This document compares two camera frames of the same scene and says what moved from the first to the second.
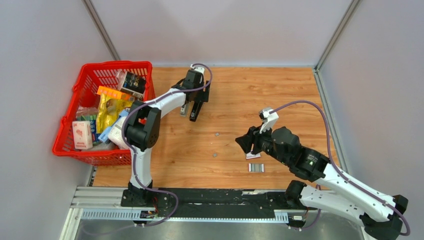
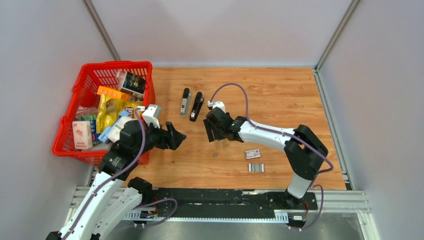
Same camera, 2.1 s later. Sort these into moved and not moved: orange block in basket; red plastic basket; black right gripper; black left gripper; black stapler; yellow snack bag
Moved: black left gripper; black right gripper
Not moved: red plastic basket; orange block in basket; black stapler; yellow snack bag
